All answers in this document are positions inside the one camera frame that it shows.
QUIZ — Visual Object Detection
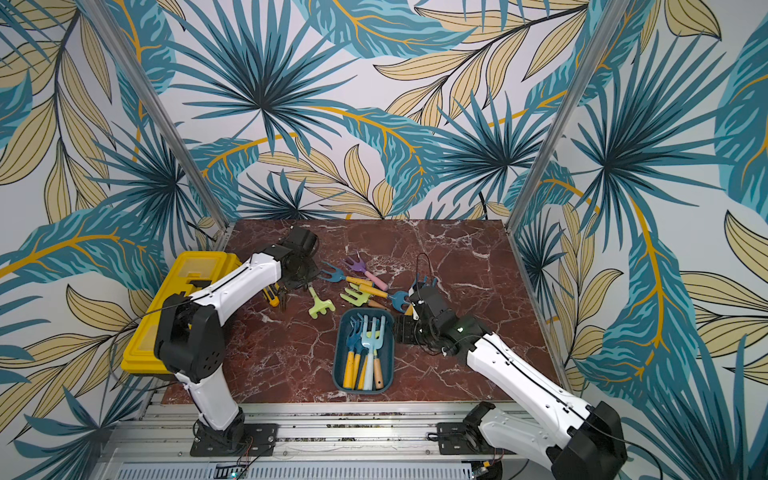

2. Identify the right metal corner post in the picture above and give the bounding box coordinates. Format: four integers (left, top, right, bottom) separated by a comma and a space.
505, 0, 629, 238

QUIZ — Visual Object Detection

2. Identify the green rake wooden handle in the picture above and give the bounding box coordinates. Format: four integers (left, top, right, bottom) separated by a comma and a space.
308, 286, 336, 319

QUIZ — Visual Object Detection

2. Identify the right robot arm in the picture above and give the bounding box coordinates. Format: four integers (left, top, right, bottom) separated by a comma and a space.
409, 282, 628, 479

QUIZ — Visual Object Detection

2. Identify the green fork yellow handle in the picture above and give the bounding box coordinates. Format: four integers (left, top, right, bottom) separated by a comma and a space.
340, 283, 389, 309

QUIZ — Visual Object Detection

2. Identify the teal storage tray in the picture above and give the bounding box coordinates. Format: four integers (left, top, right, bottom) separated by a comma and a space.
332, 308, 395, 395

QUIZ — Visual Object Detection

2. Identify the light blue fork rake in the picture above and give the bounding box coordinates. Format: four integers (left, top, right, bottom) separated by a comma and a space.
361, 315, 386, 391

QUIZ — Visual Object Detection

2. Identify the teal claw rake yellow handle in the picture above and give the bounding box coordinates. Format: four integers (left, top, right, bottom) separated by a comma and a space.
389, 276, 439, 314

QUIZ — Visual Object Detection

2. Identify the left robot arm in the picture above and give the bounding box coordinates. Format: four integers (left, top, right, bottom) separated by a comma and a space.
154, 227, 319, 456

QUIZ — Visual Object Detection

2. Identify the yellow utility knife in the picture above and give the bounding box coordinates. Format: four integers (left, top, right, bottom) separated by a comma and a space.
262, 286, 280, 308

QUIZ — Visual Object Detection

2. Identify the aluminium rail frame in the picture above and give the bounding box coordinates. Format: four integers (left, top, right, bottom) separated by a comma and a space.
91, 401, 538, 479

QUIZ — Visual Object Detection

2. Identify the teal rake wooden handle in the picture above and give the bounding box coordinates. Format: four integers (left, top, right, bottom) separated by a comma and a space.
372, 332, 383, 390

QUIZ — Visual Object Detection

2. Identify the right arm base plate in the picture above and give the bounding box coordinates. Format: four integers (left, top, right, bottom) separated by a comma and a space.
427, 422, 512, 455

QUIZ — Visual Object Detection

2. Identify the left metal corner post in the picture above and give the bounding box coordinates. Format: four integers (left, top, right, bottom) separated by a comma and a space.
82, 0, 229, 230

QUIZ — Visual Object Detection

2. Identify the metal corner post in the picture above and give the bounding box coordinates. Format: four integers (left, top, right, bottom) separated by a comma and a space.
82, 0, 229, 230
505, 0, 629, 238

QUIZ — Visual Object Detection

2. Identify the purple rake pink handle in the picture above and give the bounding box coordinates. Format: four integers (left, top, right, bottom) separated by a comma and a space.
344, 254, 388, 291

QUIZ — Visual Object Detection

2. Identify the yellow toolbox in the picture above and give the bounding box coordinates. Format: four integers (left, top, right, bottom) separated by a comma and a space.
118, 251, 242, 377

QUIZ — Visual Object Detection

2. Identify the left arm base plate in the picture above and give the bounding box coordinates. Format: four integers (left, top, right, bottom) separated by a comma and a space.
190, 421, 278, 457

